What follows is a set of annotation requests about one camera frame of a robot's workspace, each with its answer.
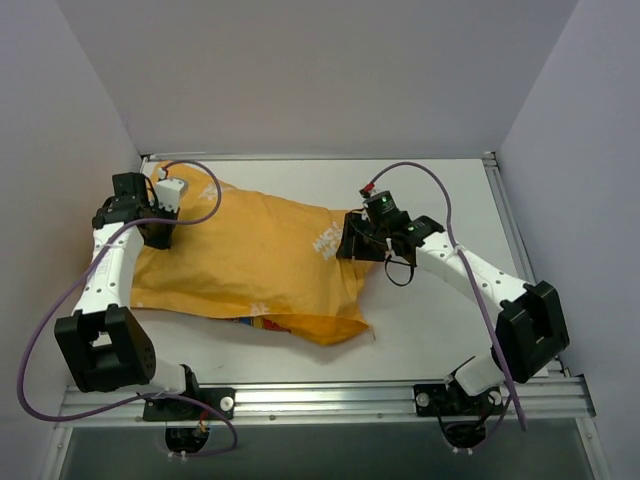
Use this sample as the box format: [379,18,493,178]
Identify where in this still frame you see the aluminium right frame rail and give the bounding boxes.
[482,152,570,383]

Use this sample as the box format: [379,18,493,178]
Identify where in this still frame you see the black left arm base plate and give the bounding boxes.
[142,387,236,422]

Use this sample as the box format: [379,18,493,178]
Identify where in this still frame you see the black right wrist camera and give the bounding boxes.
[363,190,410,230]

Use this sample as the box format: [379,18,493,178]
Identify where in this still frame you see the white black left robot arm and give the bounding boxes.
[54,173,202,419]

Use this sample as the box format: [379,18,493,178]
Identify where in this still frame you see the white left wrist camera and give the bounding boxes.
[154,177,189,213]

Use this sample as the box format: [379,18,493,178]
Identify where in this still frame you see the aluminium front frame rail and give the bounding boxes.
[55,377,596,429]

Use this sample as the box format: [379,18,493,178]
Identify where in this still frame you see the thin black wire loop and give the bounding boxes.
[382,254,416,288]

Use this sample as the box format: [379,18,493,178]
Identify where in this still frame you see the aluminium frame rail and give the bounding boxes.
[55,377,596,429]
[482,152,570,383]

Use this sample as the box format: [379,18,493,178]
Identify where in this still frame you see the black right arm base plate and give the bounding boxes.
[412,382,503,418]

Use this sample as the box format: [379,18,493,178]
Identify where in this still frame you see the yellow Mickey Mouse pillowcase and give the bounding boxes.
[131,165,372,346]

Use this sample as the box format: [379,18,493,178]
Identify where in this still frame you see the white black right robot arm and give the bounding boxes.
[336,211,570,413]

